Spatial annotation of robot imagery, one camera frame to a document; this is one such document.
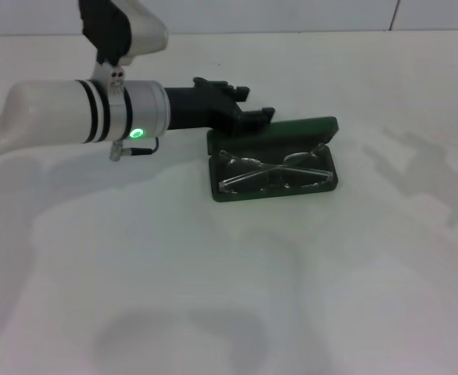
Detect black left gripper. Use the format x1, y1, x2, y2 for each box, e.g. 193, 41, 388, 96
164, 77, 276, 138

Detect green glasses case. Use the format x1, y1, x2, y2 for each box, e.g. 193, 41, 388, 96
206, 116, 340, 204

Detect clear white glasses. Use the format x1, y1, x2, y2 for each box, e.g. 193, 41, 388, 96
216, 143, 334, 195

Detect left gripper black cable plug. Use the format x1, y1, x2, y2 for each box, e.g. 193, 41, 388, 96
109, 136, 160, 162

